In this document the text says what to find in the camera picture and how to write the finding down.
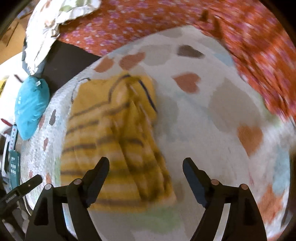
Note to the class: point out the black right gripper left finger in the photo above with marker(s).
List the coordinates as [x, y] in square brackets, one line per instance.
[61, 213]

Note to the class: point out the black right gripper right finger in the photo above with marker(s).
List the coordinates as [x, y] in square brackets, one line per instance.
[244, 220]

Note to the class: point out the yellow striped small garment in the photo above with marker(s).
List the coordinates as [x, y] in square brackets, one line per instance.
[114, 118]

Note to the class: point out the green box with buttons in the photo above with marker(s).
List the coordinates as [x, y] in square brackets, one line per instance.
[14, 169]

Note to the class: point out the turquoise pillow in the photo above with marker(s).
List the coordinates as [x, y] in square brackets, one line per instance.
[31, 102]

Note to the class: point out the white quilted heart-pattern mat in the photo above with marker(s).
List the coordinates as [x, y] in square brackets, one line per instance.
[206, 111]

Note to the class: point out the red floral fabric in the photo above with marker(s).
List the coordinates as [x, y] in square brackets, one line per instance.
[260, 47]

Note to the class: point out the white floral crumpled cloth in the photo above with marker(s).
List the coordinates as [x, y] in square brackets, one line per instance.
[43, 28]

